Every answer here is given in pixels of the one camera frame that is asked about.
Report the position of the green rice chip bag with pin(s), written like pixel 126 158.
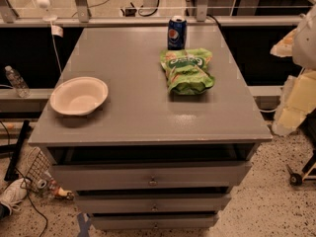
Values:
pixel 186 71

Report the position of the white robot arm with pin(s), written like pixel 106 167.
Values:
pixel 298 95

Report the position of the white paper bowl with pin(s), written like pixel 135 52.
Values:
pixel 78 96

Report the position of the grey drawer cabinet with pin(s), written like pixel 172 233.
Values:
pixel 141 123

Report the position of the blue pepsi can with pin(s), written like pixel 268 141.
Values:
pixel 177 33

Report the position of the middle drawer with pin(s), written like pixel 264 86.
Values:
pixel 163 203

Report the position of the drawer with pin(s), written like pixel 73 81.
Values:
pixel 163 203
pixel 138 177
pixel 162 221

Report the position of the top drawer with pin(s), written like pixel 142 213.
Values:
pixel 138 177

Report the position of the bottom drawer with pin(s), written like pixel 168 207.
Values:
pixel 162 221

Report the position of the clear plastic water bottle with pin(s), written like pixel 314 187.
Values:
pixel 17 82

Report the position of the black caster wheel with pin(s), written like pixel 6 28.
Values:
pixel 295 179

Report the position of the black metal bar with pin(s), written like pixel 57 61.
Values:
pixel 11 173

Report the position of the white desk lamp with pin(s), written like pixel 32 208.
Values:
pixel 47 15

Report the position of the white sneaker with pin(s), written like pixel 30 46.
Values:
pixel 14 194

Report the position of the wire mesh basket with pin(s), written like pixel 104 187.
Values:
pixel 38 171

